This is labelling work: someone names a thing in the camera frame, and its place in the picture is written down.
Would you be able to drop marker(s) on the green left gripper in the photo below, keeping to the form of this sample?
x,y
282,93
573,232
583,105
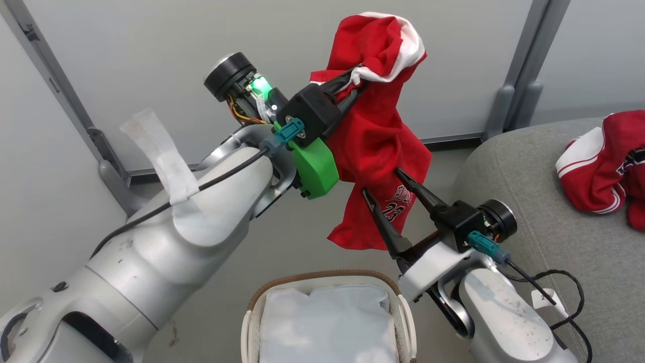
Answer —
x,y
315,169

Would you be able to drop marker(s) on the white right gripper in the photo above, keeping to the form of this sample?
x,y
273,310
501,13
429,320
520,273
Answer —
x,y
433,267

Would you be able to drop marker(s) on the red jersey with small print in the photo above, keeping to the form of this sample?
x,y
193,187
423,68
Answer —
x,y
373,141

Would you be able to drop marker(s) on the red jersey with large letters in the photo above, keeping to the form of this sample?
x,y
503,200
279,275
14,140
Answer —
x,y
594,171

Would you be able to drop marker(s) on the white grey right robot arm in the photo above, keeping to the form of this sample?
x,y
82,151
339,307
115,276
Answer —
x,y
504,322

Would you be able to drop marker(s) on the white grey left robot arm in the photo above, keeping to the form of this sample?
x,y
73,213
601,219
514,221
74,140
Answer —
x,y
151,252

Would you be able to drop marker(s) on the grey couch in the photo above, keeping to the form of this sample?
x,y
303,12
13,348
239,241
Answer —
x,y
514,201

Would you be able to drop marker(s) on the woven laundry basket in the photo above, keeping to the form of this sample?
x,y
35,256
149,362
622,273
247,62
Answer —
x,y
322,275

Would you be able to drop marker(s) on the white fabric basket liner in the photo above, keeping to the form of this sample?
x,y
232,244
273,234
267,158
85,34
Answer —
x,y
327,327

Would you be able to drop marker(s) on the translucent white tape strip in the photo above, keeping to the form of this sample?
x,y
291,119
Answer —
x,y
166,161

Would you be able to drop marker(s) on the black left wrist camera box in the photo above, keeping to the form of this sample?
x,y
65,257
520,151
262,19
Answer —
x,y
307,113

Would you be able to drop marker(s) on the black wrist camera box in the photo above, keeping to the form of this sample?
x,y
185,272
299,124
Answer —
x,y
307,113
456,222

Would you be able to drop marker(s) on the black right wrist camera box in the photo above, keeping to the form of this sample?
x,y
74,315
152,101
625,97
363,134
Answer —
x,y
456,222

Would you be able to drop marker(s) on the grey curved post foot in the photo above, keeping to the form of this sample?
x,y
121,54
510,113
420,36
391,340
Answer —
x,y
529,103
499,113
113,189

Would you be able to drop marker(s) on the grey metal partition post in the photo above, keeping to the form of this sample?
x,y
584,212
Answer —
x,y
45,55
534,40

